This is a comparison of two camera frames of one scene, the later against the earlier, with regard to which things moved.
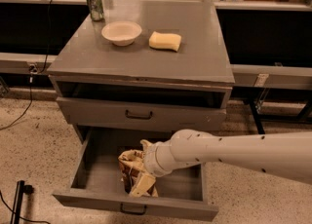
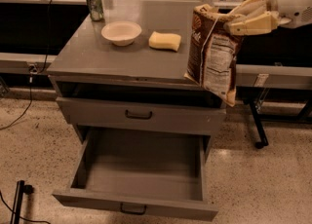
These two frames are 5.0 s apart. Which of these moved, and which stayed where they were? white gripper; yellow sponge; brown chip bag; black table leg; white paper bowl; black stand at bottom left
Moved: white gripper; brown chip bag
Stayed: white paper bowl; black table leg; black stand at bottom left; yellow sponge
